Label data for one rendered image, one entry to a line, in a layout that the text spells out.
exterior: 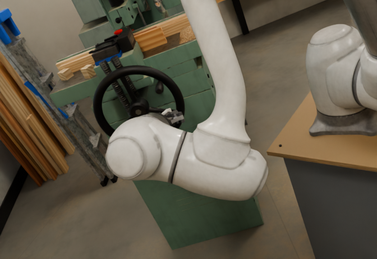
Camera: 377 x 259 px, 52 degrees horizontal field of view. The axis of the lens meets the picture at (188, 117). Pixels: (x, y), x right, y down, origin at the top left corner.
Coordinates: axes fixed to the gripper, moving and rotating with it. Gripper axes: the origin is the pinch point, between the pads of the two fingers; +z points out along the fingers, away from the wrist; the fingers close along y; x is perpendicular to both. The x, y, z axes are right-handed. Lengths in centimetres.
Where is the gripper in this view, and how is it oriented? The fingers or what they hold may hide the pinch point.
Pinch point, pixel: (168, 115)
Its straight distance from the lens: 105.3
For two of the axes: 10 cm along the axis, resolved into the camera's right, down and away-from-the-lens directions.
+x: 3.5, 9.3, 1.3
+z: 1.2, -1.8, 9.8
